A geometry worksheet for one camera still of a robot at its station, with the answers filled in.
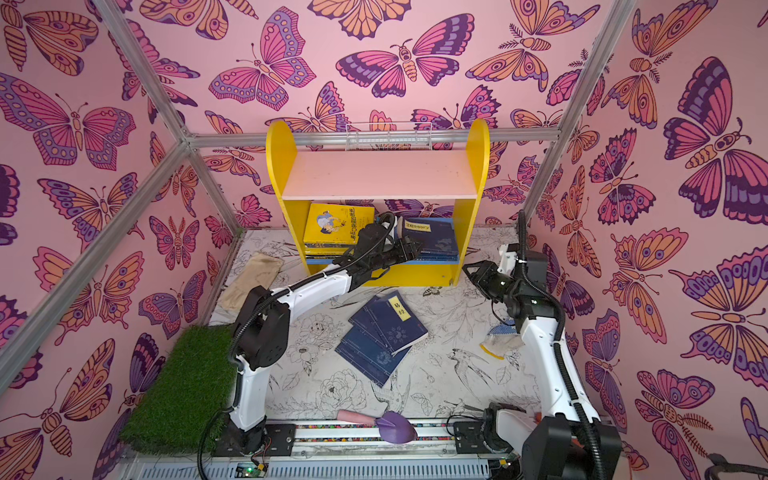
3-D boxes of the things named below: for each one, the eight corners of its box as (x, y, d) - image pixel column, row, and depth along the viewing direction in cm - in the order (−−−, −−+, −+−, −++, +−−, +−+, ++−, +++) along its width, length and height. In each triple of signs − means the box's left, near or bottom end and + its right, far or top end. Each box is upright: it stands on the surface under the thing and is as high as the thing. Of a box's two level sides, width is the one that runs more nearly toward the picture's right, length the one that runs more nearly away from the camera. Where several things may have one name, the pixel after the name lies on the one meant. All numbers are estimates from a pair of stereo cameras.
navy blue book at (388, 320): (351, 324, 96) (350, 318, 93) (388, 291, 104) (388, 284, 101) (397, 366, 87) (397, 361, 84) (433, 326, 95) (435, 320, 92)
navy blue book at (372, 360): (334, 354, 90) (332, 349, 88) (361, 320, 97) (360, 315, 95) (384, 390, 83) (384, 386, 81) (409, 351, 90) (410, 347, 88)
